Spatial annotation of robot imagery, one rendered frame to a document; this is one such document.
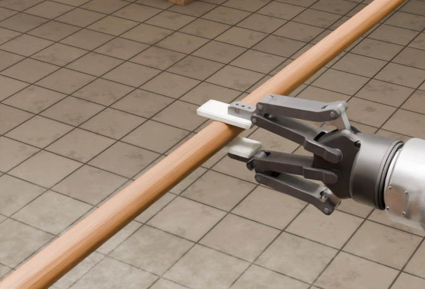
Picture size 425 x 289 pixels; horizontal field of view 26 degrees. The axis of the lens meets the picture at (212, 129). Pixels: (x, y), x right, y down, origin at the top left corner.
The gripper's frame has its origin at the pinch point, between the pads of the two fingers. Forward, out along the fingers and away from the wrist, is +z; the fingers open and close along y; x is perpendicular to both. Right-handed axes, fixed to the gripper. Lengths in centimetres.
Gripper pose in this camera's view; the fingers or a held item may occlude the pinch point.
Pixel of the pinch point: (228, 128)
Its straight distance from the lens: 104.8
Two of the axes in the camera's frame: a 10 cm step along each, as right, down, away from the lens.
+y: 0.0, 8.8, 4.8
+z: -8.5, -2.5, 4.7
